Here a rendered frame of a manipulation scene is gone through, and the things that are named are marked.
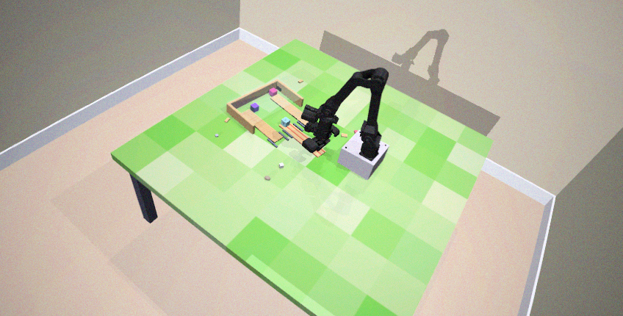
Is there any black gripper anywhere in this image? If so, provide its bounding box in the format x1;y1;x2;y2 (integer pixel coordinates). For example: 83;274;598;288
302;124;340;153

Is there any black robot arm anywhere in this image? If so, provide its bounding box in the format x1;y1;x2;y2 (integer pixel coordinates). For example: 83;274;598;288
301;68;389;162

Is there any light blue labelled cube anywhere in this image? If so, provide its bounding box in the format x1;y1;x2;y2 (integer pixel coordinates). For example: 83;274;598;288
281;117;290;128

